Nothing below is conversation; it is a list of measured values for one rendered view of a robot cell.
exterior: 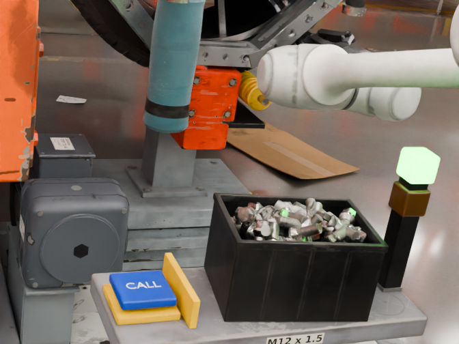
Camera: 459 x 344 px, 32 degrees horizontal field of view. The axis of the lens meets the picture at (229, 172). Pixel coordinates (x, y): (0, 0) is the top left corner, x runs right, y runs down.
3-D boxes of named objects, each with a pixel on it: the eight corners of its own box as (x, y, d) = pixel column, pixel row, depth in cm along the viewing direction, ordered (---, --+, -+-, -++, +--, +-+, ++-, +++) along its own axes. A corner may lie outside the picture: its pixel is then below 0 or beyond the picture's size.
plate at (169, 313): (161, 286, 105) (162, 280, 105) (179, 320, 98) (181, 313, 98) (102, 290, 102) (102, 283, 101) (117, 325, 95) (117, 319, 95)
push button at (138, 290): (159, 284, 104) (161, 269, 103) (175, 313, 98) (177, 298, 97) (107, 287, 101) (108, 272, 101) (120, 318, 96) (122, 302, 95)
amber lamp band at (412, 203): (410, 205, 112) (416, 179, 111) (425, 218, 109) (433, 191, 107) (386, 205, 111) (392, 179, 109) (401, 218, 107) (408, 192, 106)
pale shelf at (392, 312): (362, 272, 123) (366, 255, 122) (423, 336, 109) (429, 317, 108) (89, 291, 107) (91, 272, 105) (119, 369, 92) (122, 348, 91)
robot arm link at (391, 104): (393, 50, 150) (332, 43, 145) (440, 74, 137) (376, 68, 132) (378, 104, 154) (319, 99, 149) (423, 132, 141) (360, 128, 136)
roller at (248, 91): (226, 73, 195) (229, 50, 192) (275, 115, 170) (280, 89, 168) (204, 72, 192) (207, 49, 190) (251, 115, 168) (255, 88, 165)
